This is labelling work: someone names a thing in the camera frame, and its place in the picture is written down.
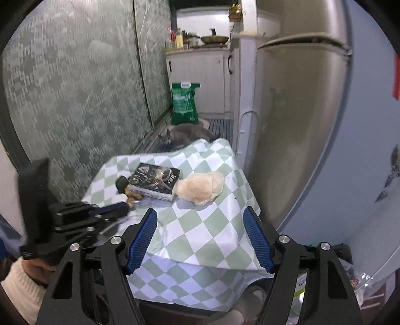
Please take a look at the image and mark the cream sweater left sleeve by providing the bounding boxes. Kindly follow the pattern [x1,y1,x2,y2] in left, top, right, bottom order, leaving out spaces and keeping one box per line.
[1,257,46,324]

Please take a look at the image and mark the clear plastic bottle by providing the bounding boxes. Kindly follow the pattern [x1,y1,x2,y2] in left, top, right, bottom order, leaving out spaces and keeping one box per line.
[165,26,176,51]

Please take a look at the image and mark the green white checkered tablecloth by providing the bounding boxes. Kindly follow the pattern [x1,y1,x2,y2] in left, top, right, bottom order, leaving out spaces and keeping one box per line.
[83,139,267,312]

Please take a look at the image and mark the green cat food bag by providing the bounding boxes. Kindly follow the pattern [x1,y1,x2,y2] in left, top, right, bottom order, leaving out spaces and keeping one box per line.
[171,82,201,125]

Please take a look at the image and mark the black white tissue pack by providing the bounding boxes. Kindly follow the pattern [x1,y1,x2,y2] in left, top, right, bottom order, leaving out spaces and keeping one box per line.
[127,162,180,202]

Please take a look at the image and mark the grey cat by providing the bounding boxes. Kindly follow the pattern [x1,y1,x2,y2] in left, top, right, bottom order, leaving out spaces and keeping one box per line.
[157,123,221,149]

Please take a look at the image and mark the white kitchen cabinets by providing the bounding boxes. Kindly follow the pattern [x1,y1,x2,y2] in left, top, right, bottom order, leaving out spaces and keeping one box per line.
[166,35,241,120]

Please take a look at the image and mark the red door decoration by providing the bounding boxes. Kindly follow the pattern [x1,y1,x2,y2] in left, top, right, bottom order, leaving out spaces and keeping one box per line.
[392,53,400,101]

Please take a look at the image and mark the frying pan on stove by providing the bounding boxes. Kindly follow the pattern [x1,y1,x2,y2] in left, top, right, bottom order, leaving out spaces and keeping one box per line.
[187,28,229,45]

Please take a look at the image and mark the left hand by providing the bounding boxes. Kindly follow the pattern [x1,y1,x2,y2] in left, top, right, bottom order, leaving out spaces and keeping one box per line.
[22,259,57,287]

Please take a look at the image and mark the round beige cat mat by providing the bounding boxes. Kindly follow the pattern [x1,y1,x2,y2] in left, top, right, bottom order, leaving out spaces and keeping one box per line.
[198,118,210,129]

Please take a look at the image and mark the beige two-door refrigerator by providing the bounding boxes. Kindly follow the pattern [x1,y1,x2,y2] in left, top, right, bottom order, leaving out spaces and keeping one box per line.
[243,1,352,227]

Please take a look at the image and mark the yellow oil bottle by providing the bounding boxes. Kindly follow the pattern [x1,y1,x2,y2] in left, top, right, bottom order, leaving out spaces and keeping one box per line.
[175,28,184,50]

